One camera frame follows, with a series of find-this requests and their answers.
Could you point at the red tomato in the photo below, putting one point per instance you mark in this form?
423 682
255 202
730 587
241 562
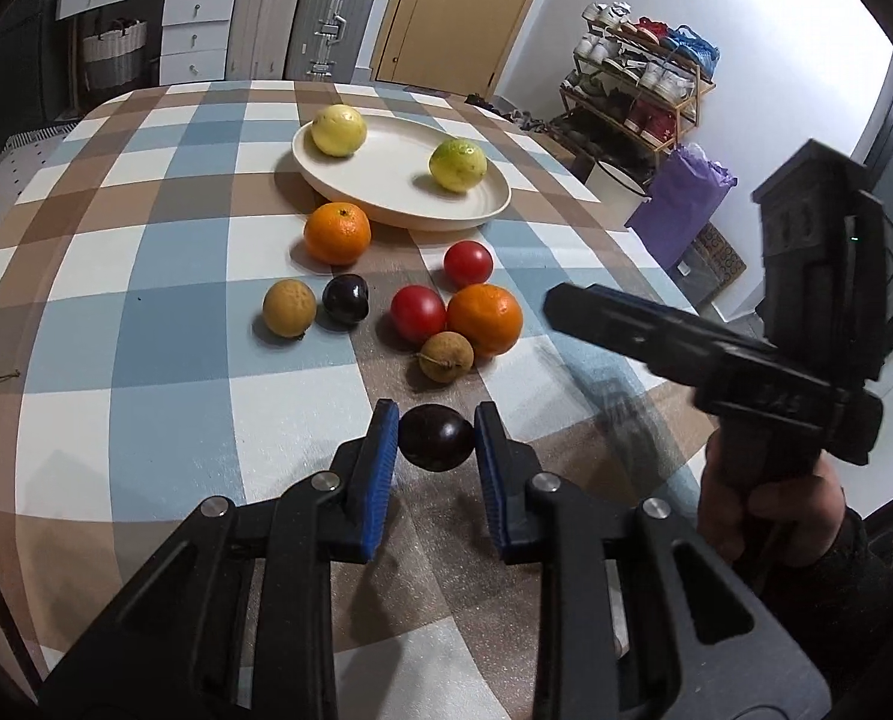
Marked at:
418 313
467 262

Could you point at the pale yellow lemon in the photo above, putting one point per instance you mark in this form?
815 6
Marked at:
337 130

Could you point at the orange mandarin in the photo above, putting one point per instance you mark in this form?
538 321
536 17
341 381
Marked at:
484 319
337 232

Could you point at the green yellow lemon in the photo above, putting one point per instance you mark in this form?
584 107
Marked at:
457 165

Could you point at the wooden shoe rack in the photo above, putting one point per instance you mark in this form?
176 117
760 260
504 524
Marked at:
641 82

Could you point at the white bucket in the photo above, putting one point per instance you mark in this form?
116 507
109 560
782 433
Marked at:
615 191

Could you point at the beige suitcase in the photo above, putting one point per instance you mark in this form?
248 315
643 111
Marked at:
266 15

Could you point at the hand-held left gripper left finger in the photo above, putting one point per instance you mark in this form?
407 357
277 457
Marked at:
382 480

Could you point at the brown round longan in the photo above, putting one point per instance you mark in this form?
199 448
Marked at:
445 356
289 307

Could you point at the person's right hand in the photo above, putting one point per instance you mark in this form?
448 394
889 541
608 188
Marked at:
776 521

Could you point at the dotted grey rug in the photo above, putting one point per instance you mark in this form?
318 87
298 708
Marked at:
11 172

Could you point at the cream round plate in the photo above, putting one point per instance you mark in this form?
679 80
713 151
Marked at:
397 172

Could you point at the silver suitcase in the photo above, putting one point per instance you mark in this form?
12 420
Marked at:
334 22

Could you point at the dark purple plum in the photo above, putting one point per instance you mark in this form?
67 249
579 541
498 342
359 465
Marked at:
345 300
435 437

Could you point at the brown doormat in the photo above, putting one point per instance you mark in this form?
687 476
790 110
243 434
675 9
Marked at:
712 259

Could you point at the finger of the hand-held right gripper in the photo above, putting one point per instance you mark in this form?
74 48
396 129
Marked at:
671 313
626 330

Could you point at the person's right forearm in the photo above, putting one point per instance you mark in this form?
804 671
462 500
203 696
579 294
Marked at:
866 592

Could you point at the purple bag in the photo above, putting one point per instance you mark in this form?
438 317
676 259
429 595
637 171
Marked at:
678 210

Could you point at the wooden door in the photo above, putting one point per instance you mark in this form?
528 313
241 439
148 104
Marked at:
454 7

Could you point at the white drawer cabinet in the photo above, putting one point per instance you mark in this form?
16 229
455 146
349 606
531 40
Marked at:
187 22

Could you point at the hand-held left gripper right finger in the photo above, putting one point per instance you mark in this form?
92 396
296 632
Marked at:
491 484

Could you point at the wicker basket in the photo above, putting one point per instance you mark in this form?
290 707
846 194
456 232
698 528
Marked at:
114 52

